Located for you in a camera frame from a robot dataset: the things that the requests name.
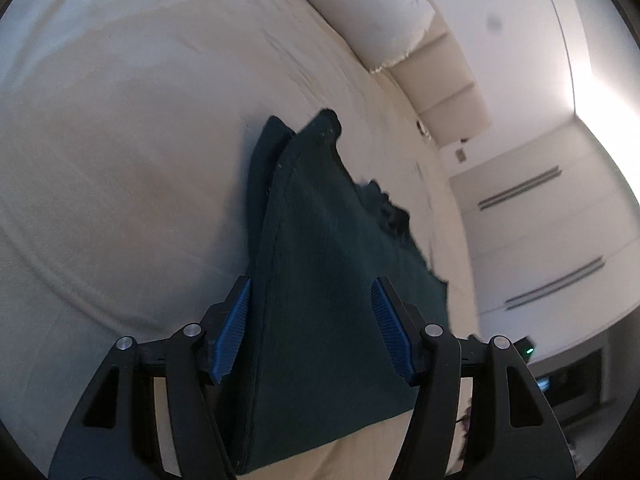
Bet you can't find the white wardrobe with handles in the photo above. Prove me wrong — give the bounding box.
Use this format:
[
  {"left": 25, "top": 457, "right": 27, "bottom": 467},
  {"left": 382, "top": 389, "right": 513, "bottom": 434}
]
[{"left": 451, "top": 119, "right": 639, "bottom": 361}]

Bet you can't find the beige bed sheet mattress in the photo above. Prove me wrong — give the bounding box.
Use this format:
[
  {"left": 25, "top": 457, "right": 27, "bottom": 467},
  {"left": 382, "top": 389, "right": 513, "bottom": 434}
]
[{"left": 1, "top": 0, "right": 478, "bottom": 471}]

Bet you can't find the dark green knit garment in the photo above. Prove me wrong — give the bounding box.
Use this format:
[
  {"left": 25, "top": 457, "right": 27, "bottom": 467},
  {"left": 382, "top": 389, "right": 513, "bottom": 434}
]
[{"left": 216, "top": 110, "right": 448, "bottom": 474}]

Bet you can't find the wall power socket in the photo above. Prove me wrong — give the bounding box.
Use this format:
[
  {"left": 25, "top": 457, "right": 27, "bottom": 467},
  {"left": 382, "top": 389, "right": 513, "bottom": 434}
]
[{"left": 454, "top": 148, "right": 468, "bottom": 164}]

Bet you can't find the white pillow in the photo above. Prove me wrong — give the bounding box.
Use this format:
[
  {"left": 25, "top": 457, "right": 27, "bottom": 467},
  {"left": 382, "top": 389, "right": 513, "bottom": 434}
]
[{"left": 307, "top": 0, "right": 435, "bottom": 73}]

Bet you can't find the beige padded headboard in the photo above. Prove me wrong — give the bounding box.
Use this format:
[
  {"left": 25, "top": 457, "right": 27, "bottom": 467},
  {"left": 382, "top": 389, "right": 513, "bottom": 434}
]
[{"left": 388, "top": 14, "right": 491, "bottom": 148}]

